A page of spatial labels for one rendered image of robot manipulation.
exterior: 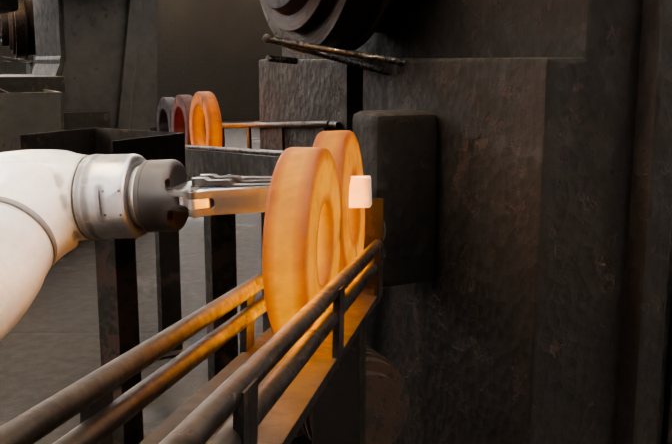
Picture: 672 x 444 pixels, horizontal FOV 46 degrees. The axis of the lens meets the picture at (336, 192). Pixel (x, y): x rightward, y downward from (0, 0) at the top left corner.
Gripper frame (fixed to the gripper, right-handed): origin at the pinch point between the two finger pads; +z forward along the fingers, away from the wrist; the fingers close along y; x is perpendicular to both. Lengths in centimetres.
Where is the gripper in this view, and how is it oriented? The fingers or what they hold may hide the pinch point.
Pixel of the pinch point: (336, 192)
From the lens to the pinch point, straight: 78.8
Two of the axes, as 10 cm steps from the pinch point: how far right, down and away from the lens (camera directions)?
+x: -0.5, -9.9, -1.5
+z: 9.8, -0.2, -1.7
